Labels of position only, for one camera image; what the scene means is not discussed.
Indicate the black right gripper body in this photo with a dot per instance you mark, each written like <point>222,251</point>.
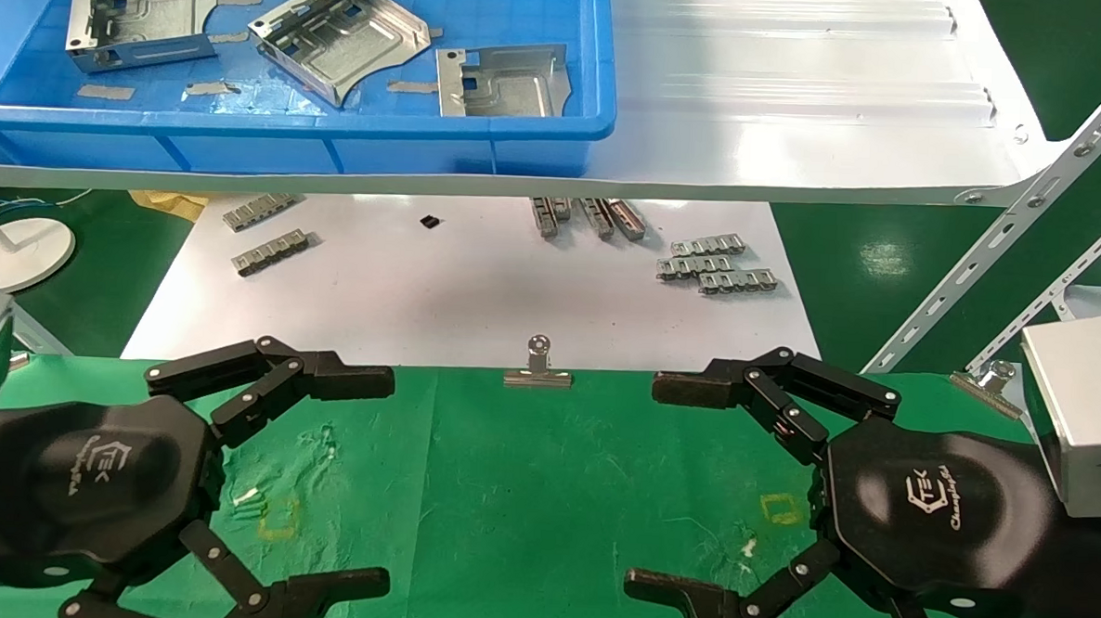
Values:
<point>931,521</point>

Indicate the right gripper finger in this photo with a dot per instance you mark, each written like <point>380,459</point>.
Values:
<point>695,608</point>
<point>705,385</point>

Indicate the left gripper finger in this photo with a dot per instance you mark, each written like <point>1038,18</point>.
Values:
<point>343,379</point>
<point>315,601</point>

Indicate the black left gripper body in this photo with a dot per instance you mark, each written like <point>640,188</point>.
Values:
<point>87,484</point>

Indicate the sheet metal bracket part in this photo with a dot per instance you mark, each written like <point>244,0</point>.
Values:
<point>358,45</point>
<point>154,18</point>
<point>514,89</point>

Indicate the small metal connector strip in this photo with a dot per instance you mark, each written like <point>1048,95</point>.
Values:
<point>271,252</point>
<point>707,245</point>
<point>563,207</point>
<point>737,282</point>
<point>259,211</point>
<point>544,218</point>
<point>627,219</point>
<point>693,268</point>
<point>598,219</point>

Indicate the small black chip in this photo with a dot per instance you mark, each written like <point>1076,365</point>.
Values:
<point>431,221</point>

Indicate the green table cloth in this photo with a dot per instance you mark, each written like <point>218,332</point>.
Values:
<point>524,494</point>

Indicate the blue plastic bin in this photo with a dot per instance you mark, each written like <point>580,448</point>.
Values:
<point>381,158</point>

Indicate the white round stand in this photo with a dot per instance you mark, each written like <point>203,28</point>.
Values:
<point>23,253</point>

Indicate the yellow bag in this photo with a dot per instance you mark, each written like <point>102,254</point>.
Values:
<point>169,202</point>

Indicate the slotted white angle strut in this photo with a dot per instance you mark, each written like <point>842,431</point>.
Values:
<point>1029,195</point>
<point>1062,290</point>

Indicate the white metal shelf board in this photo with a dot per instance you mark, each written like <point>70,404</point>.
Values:
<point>800,125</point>

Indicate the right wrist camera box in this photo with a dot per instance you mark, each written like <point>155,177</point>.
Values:
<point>1080,406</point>

